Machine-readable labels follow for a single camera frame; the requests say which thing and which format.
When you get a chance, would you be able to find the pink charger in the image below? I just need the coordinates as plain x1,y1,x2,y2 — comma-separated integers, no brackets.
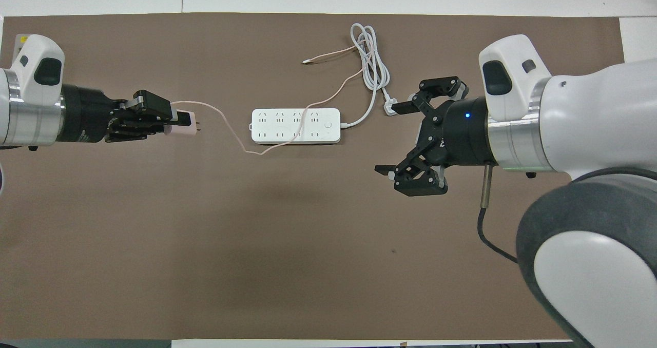
165,111,205,136

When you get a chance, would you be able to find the white power strip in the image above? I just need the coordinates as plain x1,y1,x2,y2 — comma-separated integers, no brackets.
250,108,341,145

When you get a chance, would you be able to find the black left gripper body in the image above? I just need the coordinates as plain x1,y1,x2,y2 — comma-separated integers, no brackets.
57,84,136,143

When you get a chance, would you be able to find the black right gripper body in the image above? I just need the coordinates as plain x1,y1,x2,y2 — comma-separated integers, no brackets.
441,97,492,166

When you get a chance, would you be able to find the white power cord with plug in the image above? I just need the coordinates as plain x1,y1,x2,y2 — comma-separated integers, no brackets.
339,23,399,129

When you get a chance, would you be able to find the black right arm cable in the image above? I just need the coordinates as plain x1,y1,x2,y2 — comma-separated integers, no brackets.
477,164,519,264

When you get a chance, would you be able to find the pink charging cable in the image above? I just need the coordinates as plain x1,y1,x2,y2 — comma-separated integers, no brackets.
171,44,370,156

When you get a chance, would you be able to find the brown table mat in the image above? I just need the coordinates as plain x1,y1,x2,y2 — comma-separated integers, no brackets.
0,13,626,341

